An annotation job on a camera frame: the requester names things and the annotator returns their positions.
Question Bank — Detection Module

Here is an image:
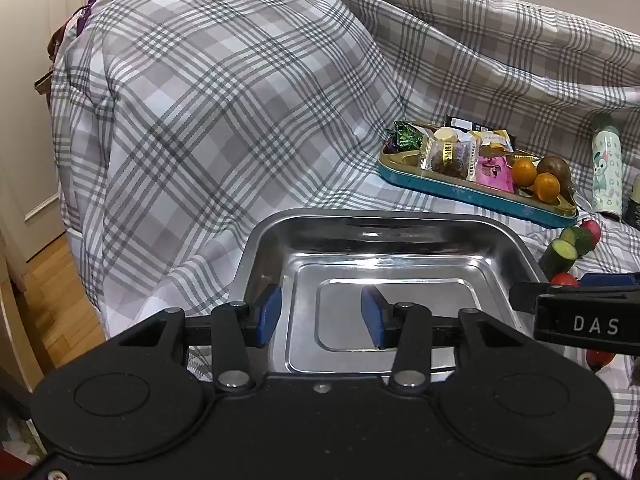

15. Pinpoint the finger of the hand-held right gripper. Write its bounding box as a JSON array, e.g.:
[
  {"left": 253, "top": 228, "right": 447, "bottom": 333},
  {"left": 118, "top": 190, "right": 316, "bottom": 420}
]
[
  {"left": 581, "top": 273, "right": 640, "bottom": 289},
  {"left": 509, "top": 282, "right": 640, "bottom": 314}
]

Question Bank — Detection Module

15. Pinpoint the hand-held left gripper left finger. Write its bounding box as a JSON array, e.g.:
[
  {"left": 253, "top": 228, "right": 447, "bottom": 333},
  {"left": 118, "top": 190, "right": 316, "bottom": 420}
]
[{"left": 107, "top": 284, "right": 282, "bottom": 393}]

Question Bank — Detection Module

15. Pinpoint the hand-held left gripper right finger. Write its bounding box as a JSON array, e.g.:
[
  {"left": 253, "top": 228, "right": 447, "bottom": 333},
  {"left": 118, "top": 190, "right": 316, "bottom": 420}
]
[{"left": 361, "top": 284, "right": 538, "bottom": 392}]

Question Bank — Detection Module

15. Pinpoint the green cucumber piece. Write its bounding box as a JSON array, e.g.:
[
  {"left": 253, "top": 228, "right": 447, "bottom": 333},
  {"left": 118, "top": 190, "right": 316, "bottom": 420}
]
[
  {"left": 560, "top": 226, "right": 596, "bottom": 260},
  {"left": 539, "top": 239, "right": 578, "bottom": 281}
]

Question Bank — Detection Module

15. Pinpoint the stainless steel tray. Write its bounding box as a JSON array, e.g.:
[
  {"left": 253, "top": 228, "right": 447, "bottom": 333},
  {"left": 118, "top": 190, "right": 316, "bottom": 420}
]
[{"left": 229, "top": 208, "right": 548, "bottom": 376}]

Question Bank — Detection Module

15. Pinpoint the dark green tin can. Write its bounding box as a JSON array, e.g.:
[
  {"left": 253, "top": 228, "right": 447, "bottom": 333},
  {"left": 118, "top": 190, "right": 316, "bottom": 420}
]
[{"left": 622, "top": 175, "right": 640, "bottom": 231}]

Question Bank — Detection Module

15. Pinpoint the small orange tangerine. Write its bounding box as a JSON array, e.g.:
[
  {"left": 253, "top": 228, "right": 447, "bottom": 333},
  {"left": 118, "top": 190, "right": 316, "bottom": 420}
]
[
  {"left": 533, "top": 172, "right": 561, "bottom": 203},
  {"left": 511, "top": 158, "right": 538, "bottom": 186}
]

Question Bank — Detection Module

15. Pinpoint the white patterned thermos bottle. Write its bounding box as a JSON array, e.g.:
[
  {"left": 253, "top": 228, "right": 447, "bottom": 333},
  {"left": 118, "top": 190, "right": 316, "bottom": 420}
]
[{"left": 591, "top": 112, "right": 623, "bottom": 218}]

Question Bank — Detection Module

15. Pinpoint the round brown fruit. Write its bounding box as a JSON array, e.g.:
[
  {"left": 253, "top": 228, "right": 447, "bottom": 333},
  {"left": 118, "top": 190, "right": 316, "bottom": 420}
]
[{"left": 536, "top": 156, "right": 572, "bottom": 192}]

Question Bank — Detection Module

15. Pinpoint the pink snack packet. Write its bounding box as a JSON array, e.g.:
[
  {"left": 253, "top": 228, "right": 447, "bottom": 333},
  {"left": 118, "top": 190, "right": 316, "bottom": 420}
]
[{"left": 475, "top": 156, "right": 516, "bottom": 195}]

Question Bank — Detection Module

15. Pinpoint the blue and gold tin tray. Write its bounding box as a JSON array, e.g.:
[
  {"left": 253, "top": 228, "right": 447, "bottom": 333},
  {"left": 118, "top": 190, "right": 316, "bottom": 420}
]
[{"left": 377, "top": 120, "right": 580, "bottom": 230}]

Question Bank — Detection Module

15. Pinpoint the clear dried snack packet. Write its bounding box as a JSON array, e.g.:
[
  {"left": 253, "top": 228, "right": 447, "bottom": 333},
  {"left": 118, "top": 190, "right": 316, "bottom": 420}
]
[{"left": 420, "top": 137, "right": 482, "bottom": 181}]

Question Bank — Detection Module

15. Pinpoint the yellow snack packet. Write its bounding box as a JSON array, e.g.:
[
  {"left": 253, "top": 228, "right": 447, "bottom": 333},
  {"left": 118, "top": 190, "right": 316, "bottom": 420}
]
[{"left": 472, "top": 130, "right": 515, "bottom": 152}]

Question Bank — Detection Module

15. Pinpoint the black snack packet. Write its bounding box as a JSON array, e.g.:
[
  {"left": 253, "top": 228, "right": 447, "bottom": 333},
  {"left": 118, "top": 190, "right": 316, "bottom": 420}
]
[{"left": 444, "top": 115, "right": 493, "bottom": 132}]

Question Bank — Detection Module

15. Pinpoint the green candy wrapper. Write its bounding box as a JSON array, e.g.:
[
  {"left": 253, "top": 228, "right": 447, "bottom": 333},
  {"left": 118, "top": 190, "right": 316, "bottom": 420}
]
[{"left": 392, "top": 121, "right": 426, "bottom": 151}]

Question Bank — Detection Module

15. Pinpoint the plaid blanket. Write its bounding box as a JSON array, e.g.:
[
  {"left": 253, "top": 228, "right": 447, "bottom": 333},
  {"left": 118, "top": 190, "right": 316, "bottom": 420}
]
[{"left": 50, "top": 0, "right": 640, "bottom": 480}]

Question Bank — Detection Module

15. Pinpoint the white cabinet door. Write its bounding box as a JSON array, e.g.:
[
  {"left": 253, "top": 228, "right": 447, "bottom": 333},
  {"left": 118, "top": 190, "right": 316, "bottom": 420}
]
[{"left": 0, "top": 0, "right": 68, "bottom": 266}]

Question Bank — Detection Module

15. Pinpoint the brown bag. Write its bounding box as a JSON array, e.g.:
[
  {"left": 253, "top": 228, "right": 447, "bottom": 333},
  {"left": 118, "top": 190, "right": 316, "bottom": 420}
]
[{"left": 34, "top": 25, "right": 68, "bottom": 108}]

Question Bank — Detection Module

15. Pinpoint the purple cloth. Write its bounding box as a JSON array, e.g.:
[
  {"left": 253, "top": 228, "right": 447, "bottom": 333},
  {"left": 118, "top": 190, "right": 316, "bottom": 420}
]
[{"left": 76, "top": 0, "right": 98, "bottom": 36}]

